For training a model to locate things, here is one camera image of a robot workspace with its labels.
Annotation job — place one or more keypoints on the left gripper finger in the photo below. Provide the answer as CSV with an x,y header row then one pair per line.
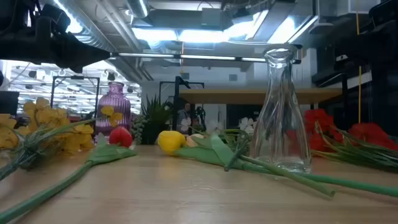
x,y
91,56

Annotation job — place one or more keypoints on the purple ribbed glass vase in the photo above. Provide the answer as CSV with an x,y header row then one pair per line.
x,y
113,99

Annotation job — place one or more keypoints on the yellow artificial flower bunch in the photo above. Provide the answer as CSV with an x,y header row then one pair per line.
x,y
46,116

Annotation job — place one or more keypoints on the red artificial tulip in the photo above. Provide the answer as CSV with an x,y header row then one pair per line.
x,y
120,137

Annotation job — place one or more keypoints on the red artificial flower bunch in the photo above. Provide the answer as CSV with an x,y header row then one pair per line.
x,y
317,118

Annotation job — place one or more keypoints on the yellow artificial tulip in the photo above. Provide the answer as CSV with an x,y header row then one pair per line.
x,y
169,141

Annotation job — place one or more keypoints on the clear glass vase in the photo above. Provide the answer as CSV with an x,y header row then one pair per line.
x,y
280,124

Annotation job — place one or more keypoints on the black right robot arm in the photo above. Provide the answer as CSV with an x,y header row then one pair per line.
x,y
385,9

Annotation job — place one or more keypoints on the black background robot arm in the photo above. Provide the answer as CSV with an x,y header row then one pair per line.
x,y
200,113

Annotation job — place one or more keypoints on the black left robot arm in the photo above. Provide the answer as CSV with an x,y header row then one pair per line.
x,y
12,12

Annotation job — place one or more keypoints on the wooden shelf with black legs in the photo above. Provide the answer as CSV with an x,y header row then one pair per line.
x,y
248,96

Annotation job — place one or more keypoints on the black monitor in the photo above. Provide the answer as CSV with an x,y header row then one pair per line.
x,y
9,102

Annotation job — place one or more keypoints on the potted green succulent plant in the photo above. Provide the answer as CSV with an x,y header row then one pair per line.
x,y
155,118

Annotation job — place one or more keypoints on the person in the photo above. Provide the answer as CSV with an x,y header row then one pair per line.
x,y
186,109

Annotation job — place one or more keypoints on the long LED light bar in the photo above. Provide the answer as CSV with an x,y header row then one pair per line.
x,y
202,57

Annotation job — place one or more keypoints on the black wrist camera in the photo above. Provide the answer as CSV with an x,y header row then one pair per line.
x,y
53,17

